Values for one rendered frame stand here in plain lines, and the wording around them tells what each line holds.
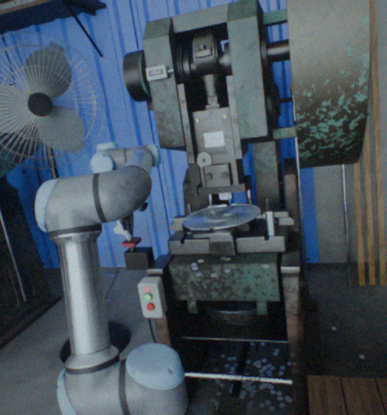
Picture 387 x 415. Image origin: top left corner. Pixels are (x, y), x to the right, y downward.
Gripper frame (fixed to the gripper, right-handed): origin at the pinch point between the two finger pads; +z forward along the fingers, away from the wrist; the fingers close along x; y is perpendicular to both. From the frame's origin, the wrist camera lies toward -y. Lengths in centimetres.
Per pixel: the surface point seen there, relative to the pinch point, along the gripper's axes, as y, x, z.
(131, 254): -0.5, 3.0, 5.7
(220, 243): -32.7, -5.0, 6.0
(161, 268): -11.6, 3.5, 11.5
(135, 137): 52, -132, -28
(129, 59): -5, -16, -63
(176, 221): -11.2, -21.0, 1.8
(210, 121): -32, -15, -37
